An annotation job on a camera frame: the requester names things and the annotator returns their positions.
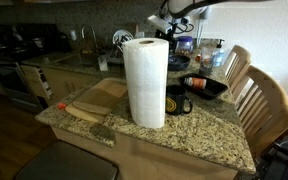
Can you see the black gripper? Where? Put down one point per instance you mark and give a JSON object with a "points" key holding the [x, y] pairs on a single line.
{"points": [[170, 33]]}

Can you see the white and orange bottle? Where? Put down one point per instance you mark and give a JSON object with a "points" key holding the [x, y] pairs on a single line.
{"points": [[195, 82]]}

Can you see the black mug yellow logo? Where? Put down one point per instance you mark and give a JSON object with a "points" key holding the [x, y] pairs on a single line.
{"points": [[177, 101]]}

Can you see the black rectangular tray bowl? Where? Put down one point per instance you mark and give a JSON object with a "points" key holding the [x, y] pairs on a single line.
{"points": [[214, 91]]}

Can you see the clear jar blue lid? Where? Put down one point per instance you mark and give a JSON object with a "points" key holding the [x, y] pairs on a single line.
{"points": [[185, 45]]}

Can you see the dark blue round bowl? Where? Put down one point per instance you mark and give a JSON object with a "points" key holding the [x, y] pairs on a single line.
{"points": [[179, 62]]}

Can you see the soap pump bottle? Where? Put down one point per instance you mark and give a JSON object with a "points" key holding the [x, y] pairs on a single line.
{"points": [[219, 55]]}

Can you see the orange packet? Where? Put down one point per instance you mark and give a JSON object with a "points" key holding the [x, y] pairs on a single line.
{"points": [[198, 58]]}

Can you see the white plate in rack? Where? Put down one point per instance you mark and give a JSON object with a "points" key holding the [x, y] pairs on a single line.
{"points": [[122, 36]]}

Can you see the white paper towel roll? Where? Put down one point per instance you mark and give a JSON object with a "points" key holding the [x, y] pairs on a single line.
{"points": [[147, 83]]}

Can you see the small wooden slat chair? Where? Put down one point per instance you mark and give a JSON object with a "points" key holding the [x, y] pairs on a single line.
{"points": [[239, 63]]}

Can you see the light wooden cutting board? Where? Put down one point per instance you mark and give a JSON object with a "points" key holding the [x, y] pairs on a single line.
{"points": [[112, 83]]}

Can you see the curved metal kitchen faucet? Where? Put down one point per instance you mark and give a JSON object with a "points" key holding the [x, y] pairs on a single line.
{"points": [[93, 33]]}

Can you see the dark wooden paddle board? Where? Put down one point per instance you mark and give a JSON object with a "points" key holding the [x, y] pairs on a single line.
{"points": [[97, 101]]}

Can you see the large wooden slat chair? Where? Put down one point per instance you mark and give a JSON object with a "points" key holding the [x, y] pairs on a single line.
{"points": [[270, 100]]}

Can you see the beige kitchen island base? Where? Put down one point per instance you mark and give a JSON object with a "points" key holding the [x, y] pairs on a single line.
{"points": [[144, 160]]}

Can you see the small orange object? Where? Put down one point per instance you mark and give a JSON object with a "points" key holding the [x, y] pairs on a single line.
{"points": [[61, 106]]}

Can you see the wooden cabinet drawer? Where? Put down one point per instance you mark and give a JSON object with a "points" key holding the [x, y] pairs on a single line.
{"points": [[37, 81]]}

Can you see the black kitchen stove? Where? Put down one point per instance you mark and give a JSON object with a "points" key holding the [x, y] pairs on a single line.
{"points": [[20, 40]]}

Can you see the black electronic equipment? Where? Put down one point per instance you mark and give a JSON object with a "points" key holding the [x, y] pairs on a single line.
{"points": [[280, 163]]}

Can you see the white wall outlet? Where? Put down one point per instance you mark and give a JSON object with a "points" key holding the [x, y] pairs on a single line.
{"points": [[73, 35]]}

